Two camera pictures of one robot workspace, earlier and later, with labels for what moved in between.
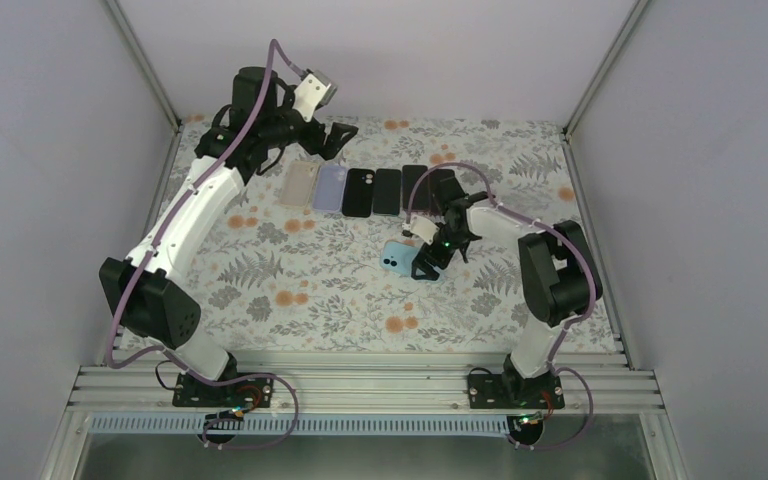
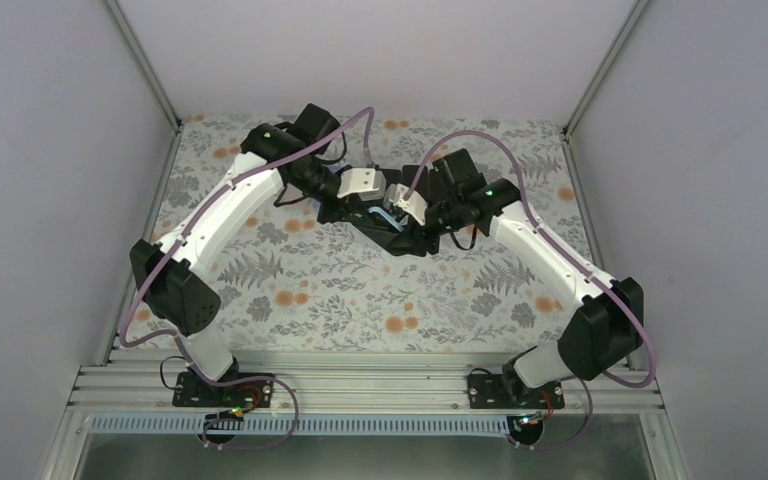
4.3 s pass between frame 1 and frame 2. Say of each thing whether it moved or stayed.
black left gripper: moved
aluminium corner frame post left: stayed
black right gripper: moved
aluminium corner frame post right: stayed
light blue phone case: moved
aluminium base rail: stayed
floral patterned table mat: stayed
